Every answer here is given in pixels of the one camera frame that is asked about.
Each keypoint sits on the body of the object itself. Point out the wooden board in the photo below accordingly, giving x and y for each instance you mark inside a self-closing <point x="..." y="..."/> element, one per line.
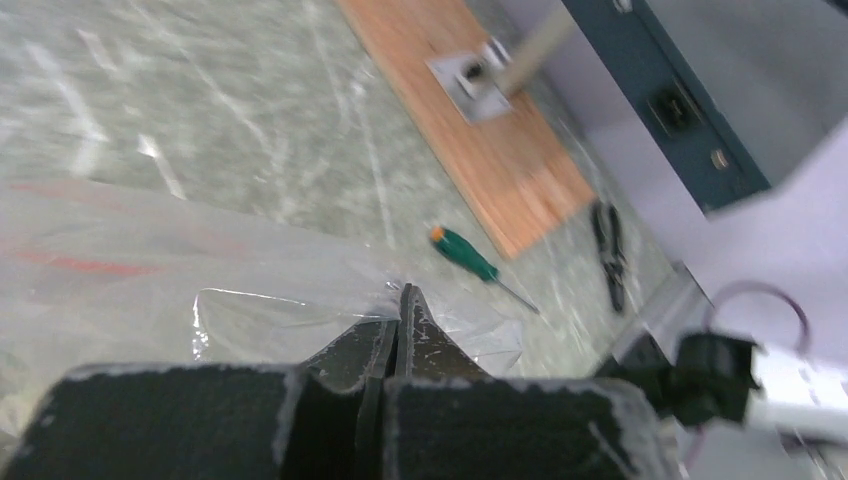
<point x="512" y="170"/>

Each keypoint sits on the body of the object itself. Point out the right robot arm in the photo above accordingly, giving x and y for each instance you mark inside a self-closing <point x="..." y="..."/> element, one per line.
<point x="731" y="408"/>

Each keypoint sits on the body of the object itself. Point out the metal bracket with post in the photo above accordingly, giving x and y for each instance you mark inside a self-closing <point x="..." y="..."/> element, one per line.
<point x="481" y="83"/>

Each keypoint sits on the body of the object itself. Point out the clear zip top bag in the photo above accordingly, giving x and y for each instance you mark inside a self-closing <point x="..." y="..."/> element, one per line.
<point x="94" y="273"/>

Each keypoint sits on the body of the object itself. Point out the black pliers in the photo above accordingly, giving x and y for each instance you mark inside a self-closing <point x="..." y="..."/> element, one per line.
<point x="608" y="233"/>

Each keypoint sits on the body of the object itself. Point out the aluminium frame rail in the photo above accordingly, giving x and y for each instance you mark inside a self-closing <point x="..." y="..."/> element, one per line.
<point x="676" y="307"/>

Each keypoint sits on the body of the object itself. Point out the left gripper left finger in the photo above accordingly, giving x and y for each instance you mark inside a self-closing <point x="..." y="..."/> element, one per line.
<point x="342" y="405"/>

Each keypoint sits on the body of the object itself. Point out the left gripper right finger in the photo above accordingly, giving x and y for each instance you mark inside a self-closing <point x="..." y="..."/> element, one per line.
<point x="442" y="416"/>

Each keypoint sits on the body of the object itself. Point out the green handled screwdriver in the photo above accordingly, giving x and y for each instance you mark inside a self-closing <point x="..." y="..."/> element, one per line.
<point x="462" y="253"/>

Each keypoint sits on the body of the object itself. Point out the dark green metal case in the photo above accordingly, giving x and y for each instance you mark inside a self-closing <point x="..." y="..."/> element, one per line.
<point x="736" y="94"/>

